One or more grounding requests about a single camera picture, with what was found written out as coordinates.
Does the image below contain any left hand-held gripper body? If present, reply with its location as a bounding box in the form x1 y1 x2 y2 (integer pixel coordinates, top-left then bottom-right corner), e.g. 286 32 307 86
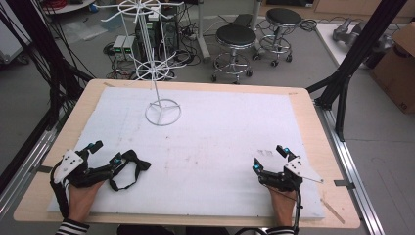
53 147 115 189

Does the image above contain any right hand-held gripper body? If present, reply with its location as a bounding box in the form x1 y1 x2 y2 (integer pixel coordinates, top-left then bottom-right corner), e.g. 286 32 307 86
258 156 324 193

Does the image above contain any black bow tie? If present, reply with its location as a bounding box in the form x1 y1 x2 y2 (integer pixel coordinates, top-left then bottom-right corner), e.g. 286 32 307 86
109 149 153 192

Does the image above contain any person's right hand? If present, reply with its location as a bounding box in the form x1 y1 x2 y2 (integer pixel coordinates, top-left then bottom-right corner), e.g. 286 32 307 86
267 187 298 227

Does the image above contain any person's left hand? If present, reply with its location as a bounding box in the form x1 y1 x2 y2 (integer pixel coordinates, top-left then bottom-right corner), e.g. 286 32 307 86
68 180 106 223

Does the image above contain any grey tape piece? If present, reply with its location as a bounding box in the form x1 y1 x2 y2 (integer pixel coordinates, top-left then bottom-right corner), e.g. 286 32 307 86
333 179 356 191
29 164 54 174

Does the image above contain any white foam mat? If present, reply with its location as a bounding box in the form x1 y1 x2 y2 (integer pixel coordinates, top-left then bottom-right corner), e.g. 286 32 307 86
47 86 327 220

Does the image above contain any thin wooden stick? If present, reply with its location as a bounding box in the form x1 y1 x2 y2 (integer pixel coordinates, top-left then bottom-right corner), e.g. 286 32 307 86
320 198 346 225

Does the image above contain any grey power supply unit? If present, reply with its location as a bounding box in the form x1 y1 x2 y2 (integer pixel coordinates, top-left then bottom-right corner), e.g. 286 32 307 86
122 35 137 62
112 34 127 62

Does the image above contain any black round stool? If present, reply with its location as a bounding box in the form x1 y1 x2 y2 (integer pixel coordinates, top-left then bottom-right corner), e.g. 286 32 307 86
210 23 257 85
253 7 303 68

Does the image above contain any black computer tower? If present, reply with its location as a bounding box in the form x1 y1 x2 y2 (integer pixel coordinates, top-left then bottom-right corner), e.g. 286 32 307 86
134 12 180 55

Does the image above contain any brown cardboard box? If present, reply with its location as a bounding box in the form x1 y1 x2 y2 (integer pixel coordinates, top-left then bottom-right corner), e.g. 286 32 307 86
370 22 415 115

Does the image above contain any white round table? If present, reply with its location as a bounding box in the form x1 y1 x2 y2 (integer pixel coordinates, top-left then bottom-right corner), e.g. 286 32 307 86
41 0 96 16

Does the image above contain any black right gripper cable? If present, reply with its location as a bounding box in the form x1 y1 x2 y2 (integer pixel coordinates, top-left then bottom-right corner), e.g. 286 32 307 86
260 182 303 233

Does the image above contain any aluminium rail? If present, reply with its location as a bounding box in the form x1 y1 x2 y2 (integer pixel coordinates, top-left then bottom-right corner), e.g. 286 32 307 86
0 126 60 216
313 101 388 235

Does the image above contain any white wire display rack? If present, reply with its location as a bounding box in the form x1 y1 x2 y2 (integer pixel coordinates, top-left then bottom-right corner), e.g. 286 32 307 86
95 0 186 127

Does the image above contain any black metal frame stand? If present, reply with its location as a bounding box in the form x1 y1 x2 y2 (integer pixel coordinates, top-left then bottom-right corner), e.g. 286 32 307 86
0 0 96 194
305 0 409 142

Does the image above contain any grey table leg post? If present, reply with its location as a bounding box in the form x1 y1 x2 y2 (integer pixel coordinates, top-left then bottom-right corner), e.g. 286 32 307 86
195 0 213 64

